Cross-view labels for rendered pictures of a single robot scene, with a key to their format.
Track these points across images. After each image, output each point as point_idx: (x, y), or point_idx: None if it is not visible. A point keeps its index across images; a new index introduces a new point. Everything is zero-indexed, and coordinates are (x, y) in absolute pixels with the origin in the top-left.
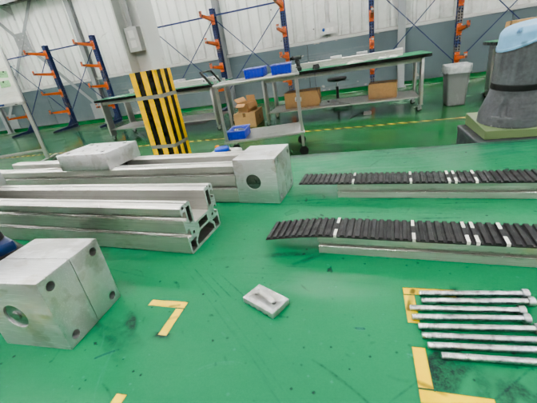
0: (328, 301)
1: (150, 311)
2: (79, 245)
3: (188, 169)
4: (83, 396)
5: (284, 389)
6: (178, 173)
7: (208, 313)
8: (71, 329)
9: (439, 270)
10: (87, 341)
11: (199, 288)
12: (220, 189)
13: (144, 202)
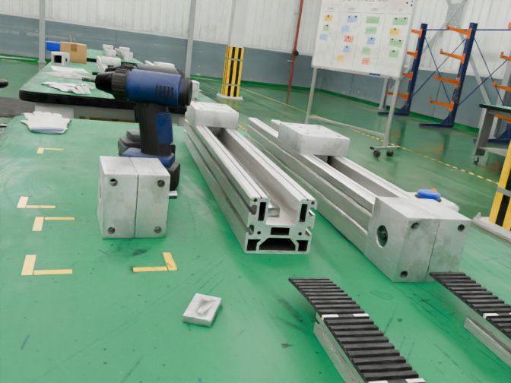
0: (230, 352)
1: (156, 256)
2: (157, 172)
3: (343, 186)
4: (65, 257)
5: (103, 346)
6: (335, 185)
7: (169, 284)
8: (109, 224)
9: None
10: (112, 241)
11: (198, 270)
12: (355, 226)
13: (249, 181)
